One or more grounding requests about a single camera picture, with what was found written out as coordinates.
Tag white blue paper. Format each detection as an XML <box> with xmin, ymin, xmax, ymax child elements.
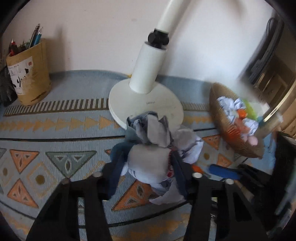
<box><xmin>217</xmin><ymin>96</ymin><xmax>246</xmax><ymax>122</ymax></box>

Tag patterned woven mat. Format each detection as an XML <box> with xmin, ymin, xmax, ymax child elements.
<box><xmin>0</xmin><ymin>71</ymin><xmax>278</xmax><ymax>241</ymax></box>

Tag white blue plush cat toy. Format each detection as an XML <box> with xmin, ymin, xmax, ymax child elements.
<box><xmin>110</xmin><ymin>111</ymin><xmax>188</xmax><ymax>205</ymax></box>

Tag crumpled lilac striped paper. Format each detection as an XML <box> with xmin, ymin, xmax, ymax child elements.
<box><xmin>243</xmin><ymin>117</ymin><xmax>259</xmax><ymax>136</ymax></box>

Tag beige wooden shelf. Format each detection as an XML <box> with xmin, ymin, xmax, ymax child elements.
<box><xmin>254</xmin><ymin>39</ymin><xmax>296</xmax><ymax>137</ymax></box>

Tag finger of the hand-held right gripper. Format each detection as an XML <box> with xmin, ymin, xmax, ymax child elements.
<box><xmin>209</xmin><ymin>163</ymin><xmax>257</xmax><ymax>181</ymax></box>

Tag brown woven basket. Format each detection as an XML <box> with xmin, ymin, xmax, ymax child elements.
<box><xmin>209</xmin><ymin>83</ymin><xmax>265</xmax><ymax>159</ymax></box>

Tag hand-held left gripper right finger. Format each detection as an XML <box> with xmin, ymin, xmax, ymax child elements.
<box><xmin>171</xmin><ymin>154</ymin><xmax>269</xmax><ymax>241</ymax></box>

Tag white desk lamp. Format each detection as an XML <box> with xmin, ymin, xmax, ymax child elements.
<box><xmin>108</xmin><ymin>0</ymin><xmax>184</xmax><ymax>130</ymax></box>

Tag green soft toy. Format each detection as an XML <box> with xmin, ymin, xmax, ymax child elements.
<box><xmin>242</xmin><ymin>98</ymin><xmax>258</xmax><ymax>120</ymax></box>

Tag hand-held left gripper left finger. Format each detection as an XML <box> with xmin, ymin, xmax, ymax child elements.
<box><xmin>26</xmin><ymin>162</ymin><xmax>117</xmax><ymax>241</ymax></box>

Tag tan paper pen holder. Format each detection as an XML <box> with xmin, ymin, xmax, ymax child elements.
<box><xmin>6</xmin><ymin>38</ymin><xmax>52</xmax><ymax>106</ymax></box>

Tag dark monitor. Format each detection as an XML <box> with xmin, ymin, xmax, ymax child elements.
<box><xmin>238</xmin><ymin>17</ymin><xmax>285</xmax><ymax>86</ymax></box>

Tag bunch of pens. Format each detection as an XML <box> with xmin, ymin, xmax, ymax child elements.
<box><xmin>8</xmin><ymin>23</ymin><xmax>43</xmax><ymax>56</ymax></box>

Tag black mesh pen holder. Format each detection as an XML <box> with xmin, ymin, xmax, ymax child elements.
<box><xmin>0</xmin><ymin>66</ymin><xmax>18</xmax><ymax>107</ymax></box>

